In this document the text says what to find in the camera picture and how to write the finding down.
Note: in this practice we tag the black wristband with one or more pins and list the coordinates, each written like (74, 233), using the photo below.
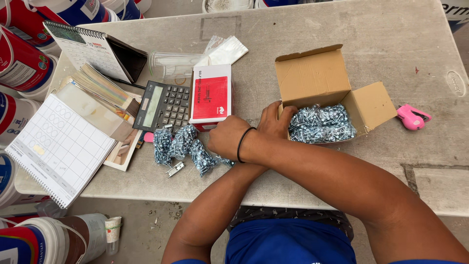
(240, 141)

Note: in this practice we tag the red and white screw box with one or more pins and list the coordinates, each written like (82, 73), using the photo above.
(210, 97)

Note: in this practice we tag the person's right fingers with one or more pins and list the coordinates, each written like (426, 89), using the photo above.
(214, 143)

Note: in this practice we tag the colour swatch fan deck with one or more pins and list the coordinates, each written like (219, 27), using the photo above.
(102, 86)

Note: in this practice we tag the person's left hand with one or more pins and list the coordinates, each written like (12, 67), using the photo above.
(273, 123)

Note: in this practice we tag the dirty open white bucket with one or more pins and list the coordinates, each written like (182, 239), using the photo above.
(227, 5)

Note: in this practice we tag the white paint bucket black print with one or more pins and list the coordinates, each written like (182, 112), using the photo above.
(457, 14)

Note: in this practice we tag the bundle of white plastic bags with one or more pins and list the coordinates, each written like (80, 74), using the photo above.
(227, 51)

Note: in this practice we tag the red blue white paint bucket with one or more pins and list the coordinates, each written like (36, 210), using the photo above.
(9, 183)
(22, 66)
(62, 13)
(14, 117)

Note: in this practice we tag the white spiral notebook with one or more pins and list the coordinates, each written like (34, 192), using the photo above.
(58, 150)

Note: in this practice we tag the pink handheld cutter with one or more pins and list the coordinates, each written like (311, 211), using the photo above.
(410, 117)

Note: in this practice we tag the white paper cup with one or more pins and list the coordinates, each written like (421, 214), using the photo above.
(113, 233)

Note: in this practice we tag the dark grey desk calculator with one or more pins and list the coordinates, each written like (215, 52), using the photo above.
(163, 108)

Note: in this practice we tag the printed brochure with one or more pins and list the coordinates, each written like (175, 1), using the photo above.
(124, 150)

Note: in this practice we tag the black pen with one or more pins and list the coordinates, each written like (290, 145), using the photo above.
(126, 82)

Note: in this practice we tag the brown and white paint bucket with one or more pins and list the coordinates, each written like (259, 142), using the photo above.
(44, 240)

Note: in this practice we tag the white spiral desk calendar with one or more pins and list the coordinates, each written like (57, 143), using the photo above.
(88, 49)

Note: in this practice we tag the person's right hand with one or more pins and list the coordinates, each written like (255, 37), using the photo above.
(229, 137)

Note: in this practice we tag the large clear bag of screws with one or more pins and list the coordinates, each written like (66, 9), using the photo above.
(322, 123)

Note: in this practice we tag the brown cardboard box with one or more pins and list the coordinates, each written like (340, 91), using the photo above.
(311, 77)

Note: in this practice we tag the person's blue shirt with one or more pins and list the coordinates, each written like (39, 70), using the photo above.
(289, 244)

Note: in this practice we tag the blue and white paint bucket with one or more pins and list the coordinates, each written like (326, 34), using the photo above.
(282, 3)
(126, 8)

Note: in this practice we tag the small clear bag of screws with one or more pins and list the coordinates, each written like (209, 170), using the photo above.
(183, 141)
(226, 161)
(201, 157)
(162, 146)

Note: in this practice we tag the person's dark patterned shorts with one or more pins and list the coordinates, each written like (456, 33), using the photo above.
(293, 214)

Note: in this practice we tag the pink eraser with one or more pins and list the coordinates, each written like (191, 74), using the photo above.
(148, 137)

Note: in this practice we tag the crumpled clear plastic bag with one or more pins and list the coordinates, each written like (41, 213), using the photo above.
(51, 209)

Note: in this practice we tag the small metal hinge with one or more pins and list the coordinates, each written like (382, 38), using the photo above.
(175, 169)

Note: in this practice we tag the clear plastic cup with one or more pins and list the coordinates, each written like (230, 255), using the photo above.
(172, 65)

